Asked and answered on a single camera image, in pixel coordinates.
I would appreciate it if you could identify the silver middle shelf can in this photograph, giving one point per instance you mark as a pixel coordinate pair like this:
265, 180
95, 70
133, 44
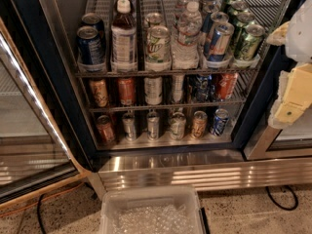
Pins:
153, 90

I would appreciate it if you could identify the white shelf can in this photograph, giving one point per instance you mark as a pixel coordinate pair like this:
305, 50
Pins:
177, 126
177, 88

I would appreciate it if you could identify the stainless steel fridge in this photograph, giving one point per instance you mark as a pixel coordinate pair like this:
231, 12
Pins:
249, 153

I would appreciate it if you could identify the rear silver soda can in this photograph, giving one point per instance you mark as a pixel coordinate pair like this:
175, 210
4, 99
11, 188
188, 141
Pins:
152, 19

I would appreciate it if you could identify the front diet 7up can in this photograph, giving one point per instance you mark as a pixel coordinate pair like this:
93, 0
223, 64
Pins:
158, 57

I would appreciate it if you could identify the clear water bottle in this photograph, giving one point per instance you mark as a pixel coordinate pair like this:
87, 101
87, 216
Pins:
186, 42
180, 6

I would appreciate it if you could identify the red bottom shelf can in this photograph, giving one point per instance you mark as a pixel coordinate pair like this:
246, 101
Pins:
105, 128

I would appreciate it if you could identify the front green soda can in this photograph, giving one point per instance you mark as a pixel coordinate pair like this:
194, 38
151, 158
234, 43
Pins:
249, 42

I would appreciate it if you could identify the silver bottom can left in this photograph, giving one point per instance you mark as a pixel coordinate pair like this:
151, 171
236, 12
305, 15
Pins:
129, 126

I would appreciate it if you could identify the blue shelf can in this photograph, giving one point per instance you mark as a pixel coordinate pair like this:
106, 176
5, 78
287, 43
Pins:
201, 87
221, 117

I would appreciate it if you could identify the blue soda can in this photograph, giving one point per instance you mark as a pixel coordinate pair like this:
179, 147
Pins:
90, 48
94, 20

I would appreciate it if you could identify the tan middle shelf can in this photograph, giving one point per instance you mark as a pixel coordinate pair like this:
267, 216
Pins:
99, 92

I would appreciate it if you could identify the red blue pepsi can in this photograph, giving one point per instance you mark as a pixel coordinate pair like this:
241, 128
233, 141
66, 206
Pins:
220, 41
210, 21

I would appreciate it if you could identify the blue bottom shelf can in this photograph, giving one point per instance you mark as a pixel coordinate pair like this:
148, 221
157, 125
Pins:
221, 117

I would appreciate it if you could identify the front red blue pepsi can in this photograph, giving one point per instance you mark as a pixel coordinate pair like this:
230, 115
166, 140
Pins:
220, 41

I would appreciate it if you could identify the silver bottom can centre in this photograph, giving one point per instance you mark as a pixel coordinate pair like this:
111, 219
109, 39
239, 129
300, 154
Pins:
153, 119

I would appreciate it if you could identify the clear plastic bin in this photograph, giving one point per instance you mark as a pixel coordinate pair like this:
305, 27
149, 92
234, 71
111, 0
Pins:
152, 210

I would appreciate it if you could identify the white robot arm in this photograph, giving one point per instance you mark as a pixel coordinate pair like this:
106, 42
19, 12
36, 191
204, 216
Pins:
298, 43

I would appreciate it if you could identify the blue middle shelf can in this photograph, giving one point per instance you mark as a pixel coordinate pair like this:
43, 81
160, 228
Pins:
201, 87

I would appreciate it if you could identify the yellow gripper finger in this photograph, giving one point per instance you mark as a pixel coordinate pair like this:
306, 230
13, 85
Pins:
278, 36
294, 96

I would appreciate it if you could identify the rear blue soda can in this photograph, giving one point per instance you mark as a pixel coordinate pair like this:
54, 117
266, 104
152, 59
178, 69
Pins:
94, 20

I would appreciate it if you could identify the white bottom shelf can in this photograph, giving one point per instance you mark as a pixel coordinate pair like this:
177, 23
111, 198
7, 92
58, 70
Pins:
177, 126

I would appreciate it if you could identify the front dark tea bottle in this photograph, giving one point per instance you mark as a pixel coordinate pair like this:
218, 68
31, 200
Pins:
124, 38

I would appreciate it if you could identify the gold bottom shelf can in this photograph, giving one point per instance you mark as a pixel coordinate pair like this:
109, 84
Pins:
199, 124

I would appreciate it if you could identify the open glass fridge door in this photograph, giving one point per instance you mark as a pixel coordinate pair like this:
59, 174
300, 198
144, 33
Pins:
34, 156

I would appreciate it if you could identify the white middle shelf can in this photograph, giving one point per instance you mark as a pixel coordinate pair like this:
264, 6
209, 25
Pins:
177, 88

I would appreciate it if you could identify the red orange middle shelf can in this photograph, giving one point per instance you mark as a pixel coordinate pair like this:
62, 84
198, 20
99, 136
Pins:
225, 85

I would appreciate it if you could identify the front blue soda can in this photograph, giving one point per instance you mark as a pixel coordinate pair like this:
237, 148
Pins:
90, 48

